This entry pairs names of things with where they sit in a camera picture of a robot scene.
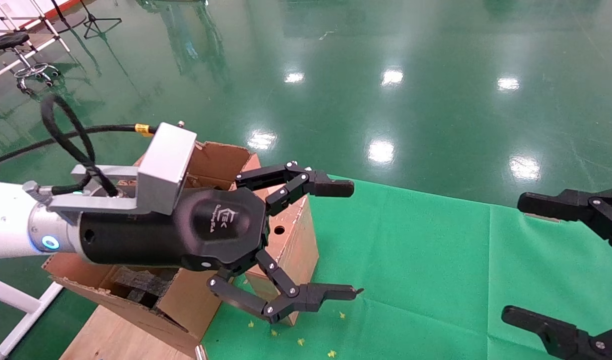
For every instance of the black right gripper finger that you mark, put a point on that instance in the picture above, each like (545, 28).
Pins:
(585, 210)
(560, 337)

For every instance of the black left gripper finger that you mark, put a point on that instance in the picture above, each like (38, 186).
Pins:
(330, 187)
(310, 296)

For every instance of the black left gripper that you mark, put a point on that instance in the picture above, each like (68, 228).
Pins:
(151, 237)

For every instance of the small brown cardboard box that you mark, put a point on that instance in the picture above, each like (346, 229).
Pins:
(296, 250)

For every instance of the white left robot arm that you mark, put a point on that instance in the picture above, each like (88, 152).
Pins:
(6, 220)

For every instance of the large open cardboard carton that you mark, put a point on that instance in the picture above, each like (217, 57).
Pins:
(216, 162)

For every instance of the black foam block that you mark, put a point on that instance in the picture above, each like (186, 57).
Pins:
(141, 282)

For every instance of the green table cloth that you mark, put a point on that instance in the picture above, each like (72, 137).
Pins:
(435, 275)

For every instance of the black tripod stand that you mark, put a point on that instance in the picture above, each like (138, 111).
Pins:
(93, 22)

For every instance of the black round base stand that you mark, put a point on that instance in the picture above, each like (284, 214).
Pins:
(68, 22)

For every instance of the black round stool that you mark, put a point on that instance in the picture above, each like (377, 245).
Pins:
(8, 41)

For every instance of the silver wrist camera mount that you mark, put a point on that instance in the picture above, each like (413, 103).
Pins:
(166, 160)

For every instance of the white table leg frame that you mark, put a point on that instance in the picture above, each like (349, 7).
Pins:
(11, 295)

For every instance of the white metal rack frame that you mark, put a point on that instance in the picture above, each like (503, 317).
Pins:
(6, 70)

